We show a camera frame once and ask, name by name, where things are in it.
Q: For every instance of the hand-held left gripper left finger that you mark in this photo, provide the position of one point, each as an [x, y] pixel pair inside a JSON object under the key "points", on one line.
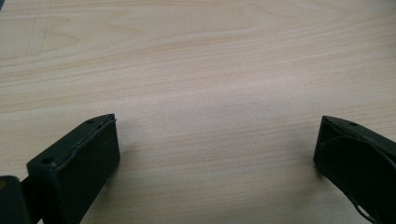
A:
{"points": [[84, 168]]}

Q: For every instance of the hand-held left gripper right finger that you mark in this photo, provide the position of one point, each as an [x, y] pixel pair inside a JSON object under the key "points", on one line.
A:
{"points": [[358, 161]]}

